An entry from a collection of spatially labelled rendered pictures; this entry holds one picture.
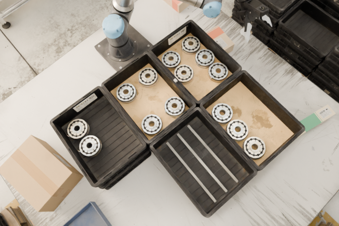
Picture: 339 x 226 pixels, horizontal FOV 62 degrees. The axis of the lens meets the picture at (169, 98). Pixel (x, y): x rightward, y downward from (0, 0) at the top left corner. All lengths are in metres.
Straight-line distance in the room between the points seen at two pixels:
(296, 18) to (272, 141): 1.21
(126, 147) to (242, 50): 0.89
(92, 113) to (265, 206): 0.98
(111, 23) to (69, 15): 1.48
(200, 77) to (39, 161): 0.90
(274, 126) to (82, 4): 2.23
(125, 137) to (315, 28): 1.63
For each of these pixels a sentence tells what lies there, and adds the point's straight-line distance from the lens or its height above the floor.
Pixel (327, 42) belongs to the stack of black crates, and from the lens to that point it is 2.37.
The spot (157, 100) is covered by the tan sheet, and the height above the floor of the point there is 0.83.
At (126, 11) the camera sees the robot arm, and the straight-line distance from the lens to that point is 1.60.
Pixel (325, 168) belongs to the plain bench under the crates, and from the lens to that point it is 1.65.
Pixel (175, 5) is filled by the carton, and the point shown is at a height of 0.75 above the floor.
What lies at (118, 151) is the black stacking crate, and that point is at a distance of 1.42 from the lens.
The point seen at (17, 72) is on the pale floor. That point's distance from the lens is 2.89.
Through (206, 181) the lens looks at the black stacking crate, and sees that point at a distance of 1.36.
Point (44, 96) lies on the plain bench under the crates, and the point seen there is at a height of 0.70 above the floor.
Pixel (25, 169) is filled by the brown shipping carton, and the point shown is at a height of 0.86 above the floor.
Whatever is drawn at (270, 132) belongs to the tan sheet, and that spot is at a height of 0.83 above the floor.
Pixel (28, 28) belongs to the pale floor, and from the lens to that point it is 3.10.
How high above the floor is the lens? 2.18
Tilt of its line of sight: 68 degrees down
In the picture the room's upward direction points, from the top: 9 degrees counter-clockwise
